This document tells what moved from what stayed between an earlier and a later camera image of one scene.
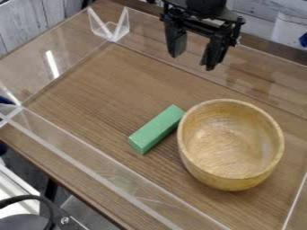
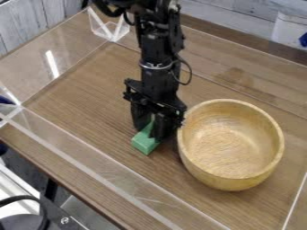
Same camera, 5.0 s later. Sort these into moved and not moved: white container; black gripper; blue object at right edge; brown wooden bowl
Moved: black gripper
Not moved: white container; blue object at right edge; brown wooden bowl
